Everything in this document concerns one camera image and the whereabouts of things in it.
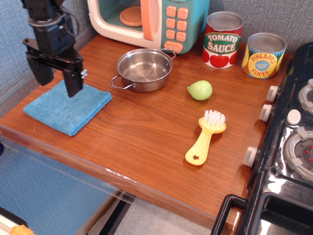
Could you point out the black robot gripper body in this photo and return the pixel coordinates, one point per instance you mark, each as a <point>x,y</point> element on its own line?
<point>54,41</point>

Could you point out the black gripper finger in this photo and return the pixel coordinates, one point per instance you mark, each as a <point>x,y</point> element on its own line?
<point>74,81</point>
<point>42,72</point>

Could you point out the blue cloth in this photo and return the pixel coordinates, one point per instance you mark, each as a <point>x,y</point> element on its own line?
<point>64,114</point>

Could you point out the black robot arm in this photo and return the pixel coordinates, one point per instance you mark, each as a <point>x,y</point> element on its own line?
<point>45,6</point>

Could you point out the yellow dish brush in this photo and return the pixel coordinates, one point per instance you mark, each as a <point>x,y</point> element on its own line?
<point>213,122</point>

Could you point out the small steel pan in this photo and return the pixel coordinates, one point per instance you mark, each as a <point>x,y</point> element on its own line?
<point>144,70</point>

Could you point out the clear acrylic barrier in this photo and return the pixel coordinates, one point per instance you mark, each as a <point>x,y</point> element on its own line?
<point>59,193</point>

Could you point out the teal toy microwave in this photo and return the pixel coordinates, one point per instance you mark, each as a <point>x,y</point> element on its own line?
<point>170,24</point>

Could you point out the green toy pear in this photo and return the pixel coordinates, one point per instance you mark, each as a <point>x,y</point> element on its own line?
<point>200,90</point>

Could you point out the tomato sauce can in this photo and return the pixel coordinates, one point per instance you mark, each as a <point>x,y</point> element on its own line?
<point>222,37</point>

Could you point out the orange fuzzy object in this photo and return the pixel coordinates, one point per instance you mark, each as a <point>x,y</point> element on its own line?
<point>21,230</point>

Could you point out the pineapple slices can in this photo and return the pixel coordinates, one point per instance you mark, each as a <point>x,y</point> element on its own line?
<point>263,55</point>

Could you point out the black toy stove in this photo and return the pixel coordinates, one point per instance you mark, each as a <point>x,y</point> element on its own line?
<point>280,188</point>

